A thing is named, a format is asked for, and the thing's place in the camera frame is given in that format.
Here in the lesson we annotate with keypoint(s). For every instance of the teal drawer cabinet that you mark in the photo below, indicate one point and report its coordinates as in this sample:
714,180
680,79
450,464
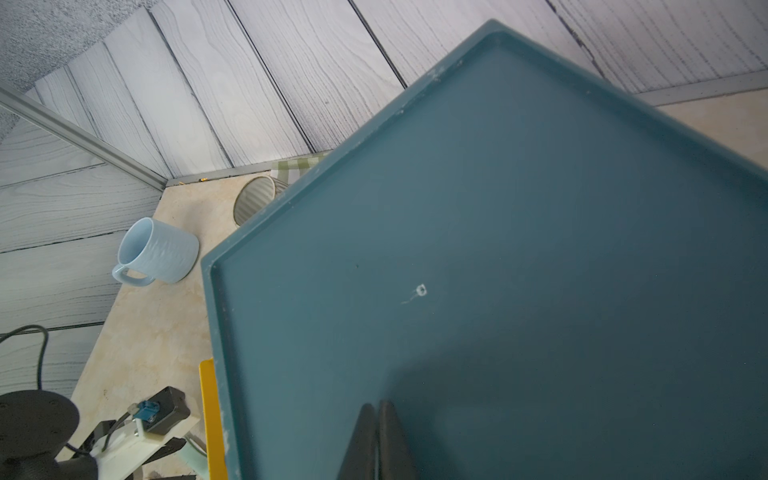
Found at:
547,277

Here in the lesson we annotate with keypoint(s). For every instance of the grey aluminium corner post left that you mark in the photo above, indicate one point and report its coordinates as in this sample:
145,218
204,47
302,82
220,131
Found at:
22,106

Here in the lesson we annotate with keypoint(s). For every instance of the light blue ceramic mug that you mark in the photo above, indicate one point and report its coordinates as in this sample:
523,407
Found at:
153,250

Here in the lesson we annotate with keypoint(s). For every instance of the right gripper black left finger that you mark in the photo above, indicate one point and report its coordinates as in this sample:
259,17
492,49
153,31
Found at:
360,459

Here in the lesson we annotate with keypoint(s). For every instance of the yellow bottom drawer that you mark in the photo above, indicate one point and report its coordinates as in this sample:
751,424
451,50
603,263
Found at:
214,438

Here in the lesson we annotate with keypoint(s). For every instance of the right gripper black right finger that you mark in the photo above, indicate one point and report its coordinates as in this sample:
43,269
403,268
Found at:
395,460

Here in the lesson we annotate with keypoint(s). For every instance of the green checkered cloth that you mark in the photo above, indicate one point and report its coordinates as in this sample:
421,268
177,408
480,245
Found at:
290,170

